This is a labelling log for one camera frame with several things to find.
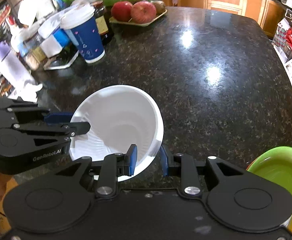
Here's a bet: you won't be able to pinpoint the blue paper cup white lid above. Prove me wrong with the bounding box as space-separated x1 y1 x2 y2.
60 4 105 64

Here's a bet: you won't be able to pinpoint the beige fruit tray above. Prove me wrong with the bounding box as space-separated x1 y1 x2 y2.
109 8 168 27

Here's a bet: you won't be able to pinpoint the brown kiwi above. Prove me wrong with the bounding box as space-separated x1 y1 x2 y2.
153 1 166 15

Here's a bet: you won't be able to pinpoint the red gift bags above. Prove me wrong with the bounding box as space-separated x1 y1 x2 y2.
272 17 292 57

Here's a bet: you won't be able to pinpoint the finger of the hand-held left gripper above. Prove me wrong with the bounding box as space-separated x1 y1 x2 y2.
13 121 91 147
9 102 73 126

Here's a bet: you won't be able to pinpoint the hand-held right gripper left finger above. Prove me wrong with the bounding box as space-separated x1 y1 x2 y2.
53 144 138 197

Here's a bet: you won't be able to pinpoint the large white ribbed bowl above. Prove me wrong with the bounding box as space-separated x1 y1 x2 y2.
69 84 164 183

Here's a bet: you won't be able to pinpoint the dark glass jar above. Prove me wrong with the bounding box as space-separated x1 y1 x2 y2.
91 1 112 44

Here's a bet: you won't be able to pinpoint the white crumpled tissue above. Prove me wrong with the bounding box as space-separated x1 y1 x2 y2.
8 82 43 102

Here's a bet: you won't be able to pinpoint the white bottle purple lid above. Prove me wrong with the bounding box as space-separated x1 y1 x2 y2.
0 41 37 88

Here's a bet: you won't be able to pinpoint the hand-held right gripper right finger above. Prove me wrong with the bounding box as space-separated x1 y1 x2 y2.
160 144 249 197

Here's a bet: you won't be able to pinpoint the white and blue container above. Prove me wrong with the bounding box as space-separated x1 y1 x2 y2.
38 19 70 58

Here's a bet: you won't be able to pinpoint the green plastic plate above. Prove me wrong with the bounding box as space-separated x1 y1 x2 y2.
247 146 292 233

